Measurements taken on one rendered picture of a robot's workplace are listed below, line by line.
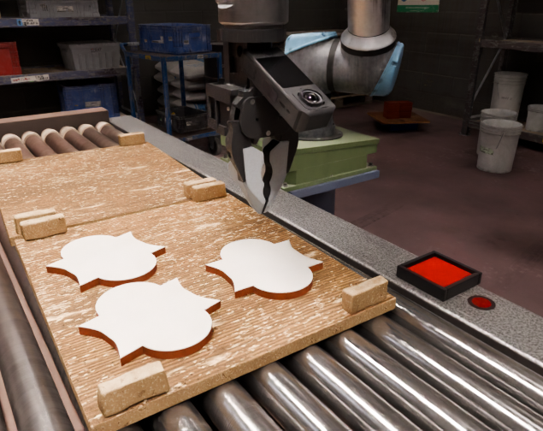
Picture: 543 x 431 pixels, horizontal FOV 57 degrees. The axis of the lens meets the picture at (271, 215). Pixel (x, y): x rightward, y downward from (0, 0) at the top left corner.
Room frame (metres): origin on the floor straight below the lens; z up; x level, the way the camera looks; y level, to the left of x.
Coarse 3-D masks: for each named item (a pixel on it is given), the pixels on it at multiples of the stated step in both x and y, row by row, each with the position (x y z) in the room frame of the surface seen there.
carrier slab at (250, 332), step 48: (48, 240) 0.64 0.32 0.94; (144, 240) 0.64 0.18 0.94; (192, 240) 0.64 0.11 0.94; (48, 288) 0.51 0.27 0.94; (96, 288) 0.51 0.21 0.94; (192, 288) 0.51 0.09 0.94; (336, 288) 0.51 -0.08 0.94; (240, 336) 0.42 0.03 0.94; (288, 336) 0.42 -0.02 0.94; (96, 384) 0.35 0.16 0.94; (192, 384) 0.35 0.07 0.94
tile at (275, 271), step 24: (240, 240) 0.62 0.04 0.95; (264, 240) 0.62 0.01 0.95; (288, 240) 0.62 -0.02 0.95; (216, 264) 0.55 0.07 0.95; (240, 264) 0.55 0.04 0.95; (264, 264) 0.55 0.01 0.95; (288, 264) 0.55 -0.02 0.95; (312, 264) 0.55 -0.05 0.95; (240, 288) 0.50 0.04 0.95; (264, 288) 0.50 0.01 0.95; (288, 288) 0.50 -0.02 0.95
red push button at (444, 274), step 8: (416, 264) 0.58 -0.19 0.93; (424, 264) 0.58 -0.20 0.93; (432, 264) 0.58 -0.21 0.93; (440, 264) 0.58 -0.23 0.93; (448, 264) 0.58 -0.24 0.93; (416, 272) 0.56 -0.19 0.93; (424, 272) 0.56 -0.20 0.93; (432, 272) 0.56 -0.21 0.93; (440, 272) 0.56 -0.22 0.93; (448, 272) 0.56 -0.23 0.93; (456, 272) 0.56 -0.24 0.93; (464, 272) 0.56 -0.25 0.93; (432, 280) 0.54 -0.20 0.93; (440, 280) 0.54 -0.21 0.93; (448, 280) 0.54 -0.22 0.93; (456, 280) 0.54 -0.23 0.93
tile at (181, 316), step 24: (120, 288) 0.50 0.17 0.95; (144, 288) 0.50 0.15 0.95; (168, 288) 0.50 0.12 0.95; (96, 312) 0.46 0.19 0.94; (120, 312) 0.45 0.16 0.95; (144, 312) 0.45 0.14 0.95; (168, 312) 0.45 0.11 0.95; (192, 312) 0.45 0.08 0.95; (96, 336) 0.42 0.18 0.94; (120, 336) 0.41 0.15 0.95; (144, 336) 0.41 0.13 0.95; (168, 336) 0.41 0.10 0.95; (192, 336) 0.41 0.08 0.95
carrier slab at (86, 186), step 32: (32, 160) 1.03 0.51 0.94; (64, 160) 1.03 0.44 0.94; (96, 160) 1.03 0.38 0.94; (128, 160) 1.03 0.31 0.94; (160, 160) 1.03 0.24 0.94; (0, 192) 0.83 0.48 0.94; (32, 192) 0.83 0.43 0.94; (64, 192) 0.83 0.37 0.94; (96, 192) 0.83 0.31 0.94; (128, 192) 0.83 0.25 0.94; (160, 192) 0.83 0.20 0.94
